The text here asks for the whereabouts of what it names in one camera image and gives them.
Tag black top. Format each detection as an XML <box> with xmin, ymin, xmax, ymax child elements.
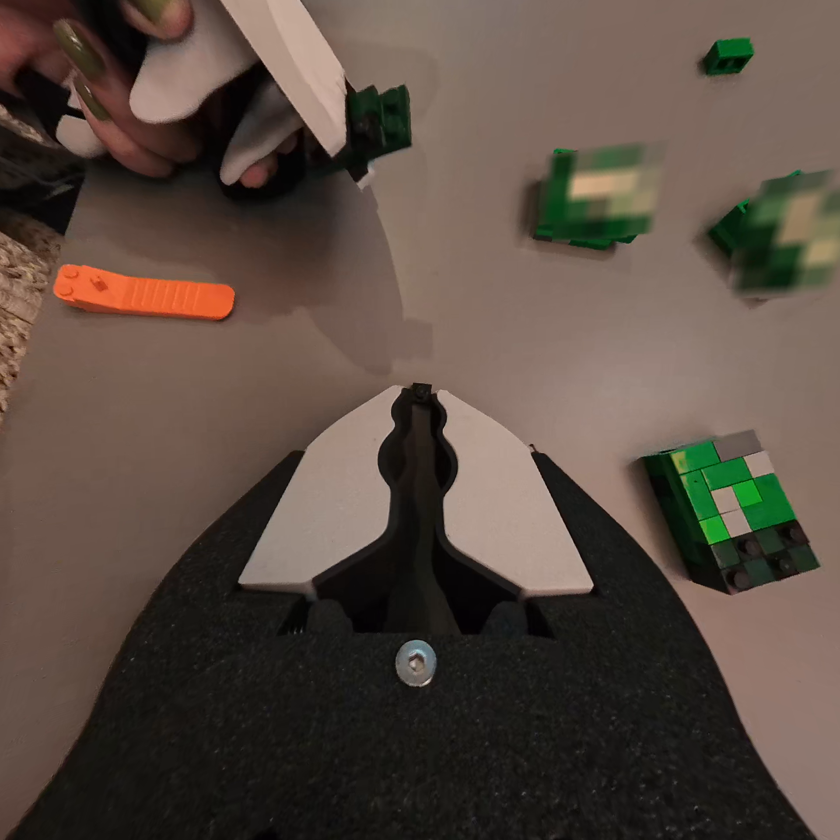
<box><xmin>0</xmin><ymin>128</ymin><xmax>88</xmax><ymax>235</ymax></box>

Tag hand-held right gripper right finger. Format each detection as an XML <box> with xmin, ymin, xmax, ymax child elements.
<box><xmin>421</xmin><ymin>390</ymin><xmax>595</xmax><ymax>632</ymax></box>

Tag dark green lego assembly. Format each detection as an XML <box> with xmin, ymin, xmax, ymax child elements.
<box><xmin>343</xmin><ymin>84</ymin><xmax>414</xmax><ymax>179</ymax></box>

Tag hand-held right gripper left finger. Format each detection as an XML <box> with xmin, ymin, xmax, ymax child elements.
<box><xmin>238</xmin><ymin>386</ymin><xmax>424</xmax><ymax>632</ymax></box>

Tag green lego block dark studs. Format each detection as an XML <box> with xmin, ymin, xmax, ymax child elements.
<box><xmin>642</xmin><ymin>430</ymin><xmax>823</xmax><ymax>596</ymax></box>

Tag orange brick separator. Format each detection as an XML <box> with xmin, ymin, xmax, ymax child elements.
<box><xmin>52</xmin><ymin>264</ymin><xmax>236</xmax><ymax>322</ymax></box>

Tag person's left hand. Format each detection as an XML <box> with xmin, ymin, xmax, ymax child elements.
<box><xmin>0</xmin><ymin>0</ymin><xmax>198</xmax><ymax>179</ymax></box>

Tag green lego face block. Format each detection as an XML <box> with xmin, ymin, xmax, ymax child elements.
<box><xmin>530</xmin><ymin>150</ymin><xmax>657</xmax><ymax>252</ymax></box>
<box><xmin>707</xmin><ymin>169</ymin><xmax>808</xmax><ymax>263</ymax></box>

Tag bright green lego brick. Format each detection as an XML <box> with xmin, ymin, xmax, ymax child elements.
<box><xmin>701</xmin><ymin>38</ymin><xmax>756</xmax><ymax>77</ymax></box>

